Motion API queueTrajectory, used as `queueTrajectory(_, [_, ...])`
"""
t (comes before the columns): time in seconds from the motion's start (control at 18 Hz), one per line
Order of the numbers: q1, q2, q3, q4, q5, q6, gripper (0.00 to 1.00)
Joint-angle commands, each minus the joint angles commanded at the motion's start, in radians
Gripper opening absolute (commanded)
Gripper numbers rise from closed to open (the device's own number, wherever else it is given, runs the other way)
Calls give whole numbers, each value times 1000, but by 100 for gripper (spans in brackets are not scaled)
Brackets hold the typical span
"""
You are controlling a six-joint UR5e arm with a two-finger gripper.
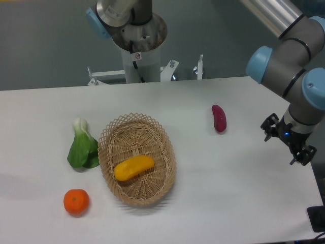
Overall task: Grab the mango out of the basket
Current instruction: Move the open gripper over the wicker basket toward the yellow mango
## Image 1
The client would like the green bok choy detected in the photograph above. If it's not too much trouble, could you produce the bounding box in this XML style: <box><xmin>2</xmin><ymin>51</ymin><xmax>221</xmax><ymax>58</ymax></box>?
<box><xmin>67</xmin><ymin>118</ymin><xmax>100</xmax><ymax>169</ymax></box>

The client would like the purple sweet potato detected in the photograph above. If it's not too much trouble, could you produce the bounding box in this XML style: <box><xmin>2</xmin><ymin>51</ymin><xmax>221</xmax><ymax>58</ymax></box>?
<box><xmin>212</xmin><ymin>105</ymin><xmax>227</xmax><ymax>133</ymax></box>

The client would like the black device at table edge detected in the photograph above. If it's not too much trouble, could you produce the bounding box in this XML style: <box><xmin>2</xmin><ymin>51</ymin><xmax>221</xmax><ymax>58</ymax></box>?
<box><xmin>307</xmin><ymin>205</ymin><xmax>324</xmax><ymax>233</ymax></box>

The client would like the robot base column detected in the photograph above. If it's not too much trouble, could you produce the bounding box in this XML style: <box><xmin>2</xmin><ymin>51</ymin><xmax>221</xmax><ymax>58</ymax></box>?
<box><xmin>86</xmin><ymin>1</ymin><xmax>168</xmax><ymax>83</ymax></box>

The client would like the black cable on column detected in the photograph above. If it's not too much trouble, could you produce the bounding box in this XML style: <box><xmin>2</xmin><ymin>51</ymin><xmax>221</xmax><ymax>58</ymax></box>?
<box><xmin>128</xmin><ymin>40</ymin><xmax>147</xmax><ymax>83</ymax></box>

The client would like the orange tangerine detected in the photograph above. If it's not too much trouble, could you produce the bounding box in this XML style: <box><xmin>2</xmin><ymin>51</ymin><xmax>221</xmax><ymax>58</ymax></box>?
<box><xmin>63</xmin><ymin>189</ymin><xmax>90</xmax><ymax>216</ymax></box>

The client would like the woven wicker basket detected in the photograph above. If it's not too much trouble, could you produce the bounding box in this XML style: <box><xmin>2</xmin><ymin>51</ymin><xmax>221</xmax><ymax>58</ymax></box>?
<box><xmin>98</xmin><ymin>113</ymin><xmax>177</xmax><ymax>206</ymax></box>

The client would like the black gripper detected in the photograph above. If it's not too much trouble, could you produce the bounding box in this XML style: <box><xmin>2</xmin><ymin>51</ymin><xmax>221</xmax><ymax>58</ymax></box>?
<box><xmin>261</xmin><ymin>113</ymin><xmax>317</xmax><ymax>166</ymax></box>

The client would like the white metal mounting frame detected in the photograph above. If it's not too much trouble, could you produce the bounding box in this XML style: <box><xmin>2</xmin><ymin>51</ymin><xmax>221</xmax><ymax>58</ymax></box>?
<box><xmin>87</xmin><ymin>54</ymin><xmax>205</xmax><ymax>86</ymax></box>

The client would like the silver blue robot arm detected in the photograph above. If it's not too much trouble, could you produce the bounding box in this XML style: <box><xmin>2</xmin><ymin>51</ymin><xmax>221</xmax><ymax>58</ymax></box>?
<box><xmin>243</xmin><ymin>1</ymin><xmax>324</xmax><ymax>165</ymax></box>

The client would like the yellow mango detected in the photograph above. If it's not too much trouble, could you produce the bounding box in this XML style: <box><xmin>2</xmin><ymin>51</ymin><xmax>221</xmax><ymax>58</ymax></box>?
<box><xmin>114</xmin><ymin>155</ymin><xmax>155</xmax><ymax>181</ymax></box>

